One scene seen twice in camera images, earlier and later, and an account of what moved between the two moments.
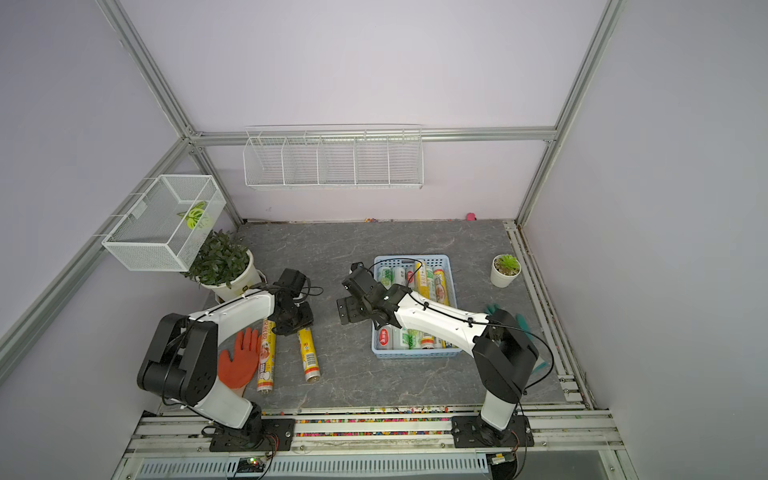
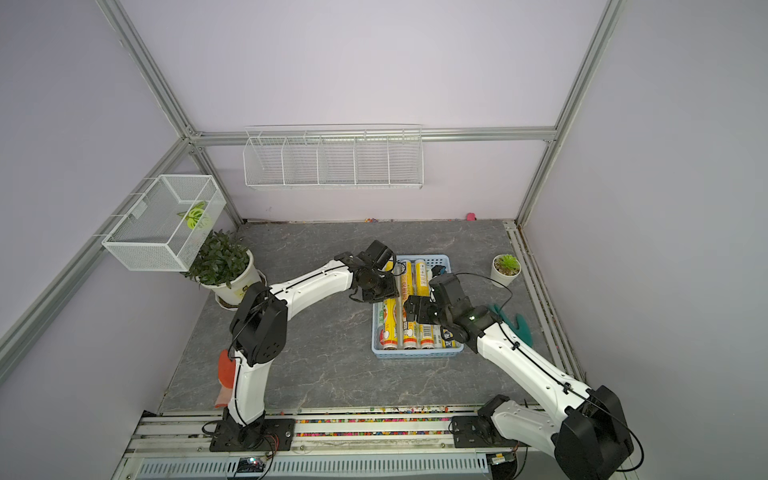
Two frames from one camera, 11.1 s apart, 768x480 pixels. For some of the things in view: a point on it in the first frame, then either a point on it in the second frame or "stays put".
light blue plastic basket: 433,260 stays put
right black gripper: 351,311 to 421,315
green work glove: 523,325 stays put
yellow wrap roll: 309,355 to 408,290
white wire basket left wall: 167,228 stays put
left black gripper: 306,321 to 391,292
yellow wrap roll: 423,287 stays put
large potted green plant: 225,267 stays put
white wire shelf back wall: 334,157 stays put
